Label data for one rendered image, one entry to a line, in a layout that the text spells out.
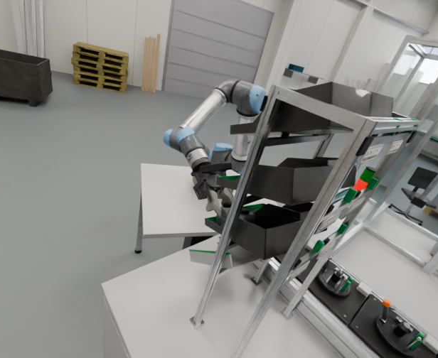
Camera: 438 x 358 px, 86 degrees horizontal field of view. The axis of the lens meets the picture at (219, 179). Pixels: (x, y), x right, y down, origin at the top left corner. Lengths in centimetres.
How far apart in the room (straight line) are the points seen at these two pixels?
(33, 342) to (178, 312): 116
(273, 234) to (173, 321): 53
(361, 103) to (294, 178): 18
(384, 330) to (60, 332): 170
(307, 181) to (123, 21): 786
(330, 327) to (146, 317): 65
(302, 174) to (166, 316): 69
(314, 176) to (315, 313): 66
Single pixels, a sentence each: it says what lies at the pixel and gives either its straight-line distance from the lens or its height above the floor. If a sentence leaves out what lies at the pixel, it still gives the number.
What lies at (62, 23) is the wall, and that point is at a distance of 835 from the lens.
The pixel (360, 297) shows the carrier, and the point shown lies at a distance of 121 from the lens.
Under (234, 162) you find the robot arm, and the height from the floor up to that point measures 115.
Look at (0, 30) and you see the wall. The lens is 878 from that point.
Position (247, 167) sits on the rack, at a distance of 52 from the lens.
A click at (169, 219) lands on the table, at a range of 128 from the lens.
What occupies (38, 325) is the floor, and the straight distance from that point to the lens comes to 200.
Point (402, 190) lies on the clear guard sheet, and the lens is 233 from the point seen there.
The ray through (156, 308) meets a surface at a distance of 97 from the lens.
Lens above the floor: 170
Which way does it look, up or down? 29 degrees down
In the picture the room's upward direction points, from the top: 16 degrees clockwise
